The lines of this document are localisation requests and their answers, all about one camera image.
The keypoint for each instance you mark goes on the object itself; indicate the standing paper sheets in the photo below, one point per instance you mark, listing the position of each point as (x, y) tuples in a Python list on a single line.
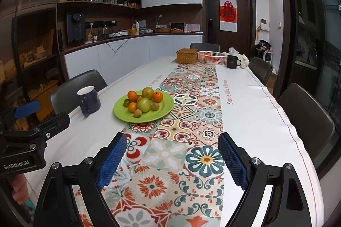
[(193, 27)]

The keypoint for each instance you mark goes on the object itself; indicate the white lower cabinets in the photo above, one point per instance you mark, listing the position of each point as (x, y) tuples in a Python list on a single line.
[(159, 47)]

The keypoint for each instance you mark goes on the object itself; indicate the red and white wall calendar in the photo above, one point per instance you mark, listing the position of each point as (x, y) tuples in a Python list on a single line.
[(228, 15)]

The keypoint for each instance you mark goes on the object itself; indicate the glass sliding door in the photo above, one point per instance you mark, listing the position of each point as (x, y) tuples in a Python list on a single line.
[(329, 43)]

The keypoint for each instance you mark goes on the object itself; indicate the orange jars on shelf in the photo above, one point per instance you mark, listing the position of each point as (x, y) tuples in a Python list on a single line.
[(134, 4)]

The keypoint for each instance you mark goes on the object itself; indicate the glass kettle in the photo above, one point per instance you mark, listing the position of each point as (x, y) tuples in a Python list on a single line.
[(106, 31)]

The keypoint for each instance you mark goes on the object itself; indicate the person's left hand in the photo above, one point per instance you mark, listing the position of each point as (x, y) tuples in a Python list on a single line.
[(20, 189)]

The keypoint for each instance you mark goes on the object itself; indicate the black wall power strip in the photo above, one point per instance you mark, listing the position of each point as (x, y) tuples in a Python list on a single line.
[(101, 24)]

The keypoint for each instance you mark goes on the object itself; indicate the green persimmon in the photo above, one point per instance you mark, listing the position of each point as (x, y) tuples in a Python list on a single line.
[(126, 103)]

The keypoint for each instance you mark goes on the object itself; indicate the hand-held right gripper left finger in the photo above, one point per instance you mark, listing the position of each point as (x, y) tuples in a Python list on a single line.
[(112, 160)]

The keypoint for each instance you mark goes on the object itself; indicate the standing picture card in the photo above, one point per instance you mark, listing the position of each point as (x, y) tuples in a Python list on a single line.
[(142, 25)]

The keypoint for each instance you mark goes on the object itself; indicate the woven wicker box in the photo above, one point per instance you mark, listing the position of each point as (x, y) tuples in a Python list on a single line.
[(186, 56)]

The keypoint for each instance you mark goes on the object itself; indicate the black thermos bottle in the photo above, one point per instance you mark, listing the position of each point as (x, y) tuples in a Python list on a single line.
[(60, 40)]

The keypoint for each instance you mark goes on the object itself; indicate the green plate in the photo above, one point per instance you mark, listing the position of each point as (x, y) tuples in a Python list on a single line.
[(166, 107)]

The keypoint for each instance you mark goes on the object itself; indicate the dark bag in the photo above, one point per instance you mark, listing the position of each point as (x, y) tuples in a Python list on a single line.
[(262, 45)]

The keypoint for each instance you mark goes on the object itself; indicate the white intercom panel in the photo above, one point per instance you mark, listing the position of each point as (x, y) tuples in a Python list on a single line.
[(264, 24)]

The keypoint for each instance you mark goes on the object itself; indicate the black wall water dispenser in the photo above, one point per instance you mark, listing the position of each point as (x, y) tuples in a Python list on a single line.
[(76, 27)]

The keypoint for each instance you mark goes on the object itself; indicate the dark brown door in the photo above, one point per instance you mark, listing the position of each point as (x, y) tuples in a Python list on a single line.
[(210, 3)]

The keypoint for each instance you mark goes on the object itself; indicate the hanging yellow charm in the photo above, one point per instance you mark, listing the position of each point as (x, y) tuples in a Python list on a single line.
[(258, 32)]

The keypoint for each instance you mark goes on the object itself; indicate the black box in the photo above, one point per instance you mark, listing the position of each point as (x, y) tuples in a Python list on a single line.
[(177, 26)]

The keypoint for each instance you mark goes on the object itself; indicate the white flat appliance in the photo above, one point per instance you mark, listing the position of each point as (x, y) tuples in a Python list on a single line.
[(118, 34)]

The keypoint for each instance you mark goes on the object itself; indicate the yellow-green round fruit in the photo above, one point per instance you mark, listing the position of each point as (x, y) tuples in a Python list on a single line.
[(144, 105), (147, 92)]

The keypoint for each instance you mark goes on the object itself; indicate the wicker tray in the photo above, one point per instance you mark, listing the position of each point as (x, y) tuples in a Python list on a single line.
[(163, 29)]

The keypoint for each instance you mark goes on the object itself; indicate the grey dining chair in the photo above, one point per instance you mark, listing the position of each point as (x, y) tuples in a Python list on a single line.
[(72, 88), (262, 68), (303, 120), (205, 46)]

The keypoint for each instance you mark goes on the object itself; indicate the white fluffy tissue holder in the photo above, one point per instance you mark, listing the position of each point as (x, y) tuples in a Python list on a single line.
[(244, 60)]

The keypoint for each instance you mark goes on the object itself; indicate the navy blue mug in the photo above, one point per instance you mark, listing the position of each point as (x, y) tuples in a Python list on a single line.
[(90, 104)]

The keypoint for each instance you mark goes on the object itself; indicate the black mug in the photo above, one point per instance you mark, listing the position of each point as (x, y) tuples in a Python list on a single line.
[(232, 62)]

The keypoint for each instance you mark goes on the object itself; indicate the yellow box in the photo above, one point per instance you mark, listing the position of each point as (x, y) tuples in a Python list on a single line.
[(44, 93)]

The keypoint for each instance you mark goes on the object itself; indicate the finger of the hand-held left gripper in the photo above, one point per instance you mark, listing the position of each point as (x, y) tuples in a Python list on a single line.
[(26, 109), (56, 123)]

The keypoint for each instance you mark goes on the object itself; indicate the orange mandarin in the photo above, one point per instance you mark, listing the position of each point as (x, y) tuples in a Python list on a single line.
[(157, 96), (132, 95), (132, 107)]

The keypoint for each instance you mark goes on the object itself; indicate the patterned table runner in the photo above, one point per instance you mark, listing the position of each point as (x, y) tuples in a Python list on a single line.
[(170, 157)]

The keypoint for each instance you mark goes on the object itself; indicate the black door lock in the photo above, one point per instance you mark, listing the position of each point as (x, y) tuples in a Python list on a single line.
[(210, 29)]

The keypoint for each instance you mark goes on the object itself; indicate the white gooseneck lamp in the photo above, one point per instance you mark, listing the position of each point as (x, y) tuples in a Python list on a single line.
[(159, 19)]

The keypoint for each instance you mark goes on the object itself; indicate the glass-front display cabinet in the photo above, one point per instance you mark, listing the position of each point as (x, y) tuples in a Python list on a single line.
[(32, 43)]

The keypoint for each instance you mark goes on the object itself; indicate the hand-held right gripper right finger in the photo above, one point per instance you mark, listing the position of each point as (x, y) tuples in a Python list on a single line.
[(233, 160)]

